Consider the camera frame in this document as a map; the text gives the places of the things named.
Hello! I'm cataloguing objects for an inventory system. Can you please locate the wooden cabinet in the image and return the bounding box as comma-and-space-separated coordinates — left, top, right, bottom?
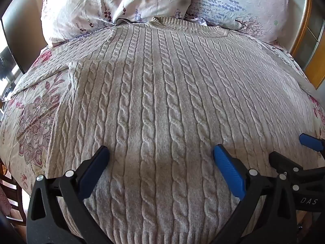
289, 0, 325, 90

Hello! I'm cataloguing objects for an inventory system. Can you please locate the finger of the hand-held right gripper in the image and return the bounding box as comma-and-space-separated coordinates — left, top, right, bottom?
269, 151, 308, 181
299, 133, 325, 157

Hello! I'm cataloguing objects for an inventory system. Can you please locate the floral bed blanket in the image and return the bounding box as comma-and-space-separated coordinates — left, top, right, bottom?
0, 39, 325, 200

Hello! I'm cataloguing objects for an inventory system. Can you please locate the beige cable-knit sweater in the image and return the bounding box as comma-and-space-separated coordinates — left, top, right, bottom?
10, 16, 321, 244

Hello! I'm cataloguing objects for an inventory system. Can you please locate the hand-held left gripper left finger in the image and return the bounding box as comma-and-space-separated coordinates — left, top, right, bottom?
26, 146, 111, 244

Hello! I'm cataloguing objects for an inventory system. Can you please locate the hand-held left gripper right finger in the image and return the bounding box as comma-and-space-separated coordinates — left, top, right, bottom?
210, 144, 298, 244

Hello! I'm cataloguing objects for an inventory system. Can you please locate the dark wooden chair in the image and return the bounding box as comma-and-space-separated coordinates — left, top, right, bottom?
0, 158, 29, 227

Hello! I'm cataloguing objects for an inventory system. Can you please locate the floral pillow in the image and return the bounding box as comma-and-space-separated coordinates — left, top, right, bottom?
183, 0, 297, 44
40, 0, 194, 48

